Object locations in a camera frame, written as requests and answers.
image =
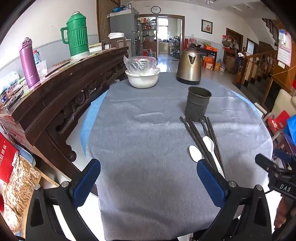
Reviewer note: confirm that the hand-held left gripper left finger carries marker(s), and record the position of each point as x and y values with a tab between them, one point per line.
86	180

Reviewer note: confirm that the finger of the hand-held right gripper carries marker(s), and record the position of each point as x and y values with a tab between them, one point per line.
282	154
266	162

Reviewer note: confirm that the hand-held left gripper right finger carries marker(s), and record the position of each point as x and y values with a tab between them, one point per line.
210	183

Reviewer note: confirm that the white spoon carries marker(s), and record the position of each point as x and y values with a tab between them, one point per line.
195	153
209	143

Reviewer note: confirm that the bundle of dark chopsticks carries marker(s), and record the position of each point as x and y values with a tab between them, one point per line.
196	136

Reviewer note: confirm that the grey utensil holder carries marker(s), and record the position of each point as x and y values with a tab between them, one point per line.
195	106

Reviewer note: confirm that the person's right hand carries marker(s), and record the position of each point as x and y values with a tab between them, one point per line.
281	214

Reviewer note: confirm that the red plastic stool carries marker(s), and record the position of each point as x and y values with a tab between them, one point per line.
277	122

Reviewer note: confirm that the cream chair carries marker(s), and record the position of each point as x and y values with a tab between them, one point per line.
283	102

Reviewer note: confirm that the blue tablecloth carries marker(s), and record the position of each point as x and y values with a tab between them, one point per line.
92	120

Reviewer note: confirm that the clear snack bag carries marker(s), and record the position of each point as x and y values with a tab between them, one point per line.
20	180

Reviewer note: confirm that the grey tablecloth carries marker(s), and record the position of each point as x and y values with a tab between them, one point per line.
143	139

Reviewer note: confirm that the red cardboard box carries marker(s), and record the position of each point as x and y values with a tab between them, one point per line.
7	160

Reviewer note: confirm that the wooden staircase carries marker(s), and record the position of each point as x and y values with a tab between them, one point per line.
256	67

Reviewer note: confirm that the dark carved wooden sideboard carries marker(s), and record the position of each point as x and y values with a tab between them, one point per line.
57	92

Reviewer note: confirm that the clear water jug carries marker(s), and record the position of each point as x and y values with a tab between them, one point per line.
222	68

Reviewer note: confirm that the white basin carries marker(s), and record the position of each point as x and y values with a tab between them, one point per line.
142	81

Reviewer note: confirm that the orange gift box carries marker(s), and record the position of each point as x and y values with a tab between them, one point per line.
208	63

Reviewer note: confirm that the golden electric kettle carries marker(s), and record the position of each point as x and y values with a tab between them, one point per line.
188	67

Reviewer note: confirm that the clear plastic cup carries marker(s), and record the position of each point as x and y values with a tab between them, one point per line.
41	68

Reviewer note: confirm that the dark wooden side table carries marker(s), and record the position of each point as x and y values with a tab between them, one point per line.
209	52

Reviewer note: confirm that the clear plastic bag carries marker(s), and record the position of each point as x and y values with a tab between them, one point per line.
138	64

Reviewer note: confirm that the purple drinking bottle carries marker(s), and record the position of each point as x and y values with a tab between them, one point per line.
29	64

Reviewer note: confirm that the white chest freezer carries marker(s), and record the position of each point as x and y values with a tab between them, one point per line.
95	48

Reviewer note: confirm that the brown wooden chair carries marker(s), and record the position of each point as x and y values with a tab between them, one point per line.
113	42

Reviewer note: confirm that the green thermos jug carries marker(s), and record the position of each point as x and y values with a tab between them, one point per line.
77	34

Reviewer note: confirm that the framed flower picture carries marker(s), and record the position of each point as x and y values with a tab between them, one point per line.
207	26

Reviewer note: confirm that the white rice cooker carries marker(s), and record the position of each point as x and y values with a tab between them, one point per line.
116	35

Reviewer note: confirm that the grey refrigerator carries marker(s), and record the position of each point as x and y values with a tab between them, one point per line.
122	25

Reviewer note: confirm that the brown slatted door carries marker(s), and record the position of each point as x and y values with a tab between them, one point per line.
106	18

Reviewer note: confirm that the shelf of bottles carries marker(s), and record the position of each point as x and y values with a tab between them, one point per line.
148	27

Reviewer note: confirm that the pink wall calendar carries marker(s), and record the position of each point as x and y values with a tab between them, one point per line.
284	51

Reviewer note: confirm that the brown door frame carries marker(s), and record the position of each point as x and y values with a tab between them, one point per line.
182	34

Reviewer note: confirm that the round wall clock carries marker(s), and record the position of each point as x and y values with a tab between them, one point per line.
155	9

